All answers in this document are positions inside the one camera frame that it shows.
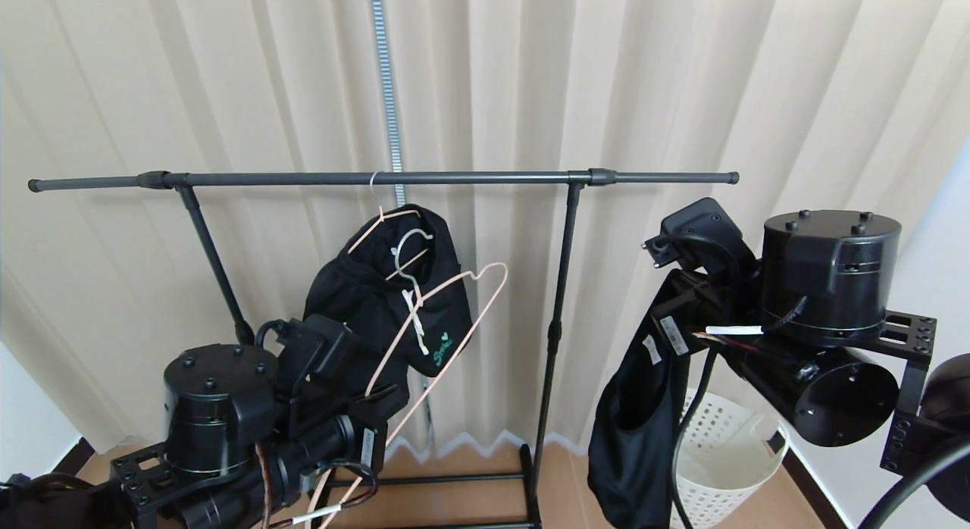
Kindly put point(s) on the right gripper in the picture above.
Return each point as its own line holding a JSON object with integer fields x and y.
{"x": 833, "y": 400}

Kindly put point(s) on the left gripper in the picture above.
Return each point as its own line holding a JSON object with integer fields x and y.
{"x": 303, "y": 457}

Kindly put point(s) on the black shorts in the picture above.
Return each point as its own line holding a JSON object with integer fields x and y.
{"x": 356, "y": 294}

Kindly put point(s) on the black garment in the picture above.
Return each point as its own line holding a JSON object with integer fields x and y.
{"x": 636, "y": 438}

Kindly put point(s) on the pink clothes hanger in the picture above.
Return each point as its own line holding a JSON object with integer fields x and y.
{"x": 485, "y": 302}
{"x": 364, "y": 237}

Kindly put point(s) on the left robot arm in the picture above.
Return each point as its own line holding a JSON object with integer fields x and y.
{"x": 216, "y": 408}

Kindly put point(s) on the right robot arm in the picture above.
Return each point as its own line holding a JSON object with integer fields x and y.
{"x": 826, "y": 271}

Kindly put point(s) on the white laundry basket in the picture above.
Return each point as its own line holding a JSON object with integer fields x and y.
{"x": 727, "y": 461}

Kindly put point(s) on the black clothes rack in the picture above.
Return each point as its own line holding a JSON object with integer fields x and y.
{"x": 492, "y": 177}

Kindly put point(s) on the beige curtain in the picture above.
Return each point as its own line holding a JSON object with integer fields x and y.
{"x": 758, "y": 74}

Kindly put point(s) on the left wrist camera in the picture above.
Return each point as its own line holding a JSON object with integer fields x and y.
{"x": 318, "y": 362}

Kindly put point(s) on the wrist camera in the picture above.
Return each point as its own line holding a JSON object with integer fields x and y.
{"x": 318, "y": 362}
{"x": 697, "y": 226}

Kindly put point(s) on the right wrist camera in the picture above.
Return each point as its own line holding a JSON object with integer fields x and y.
{"x": 697, "y": 226}

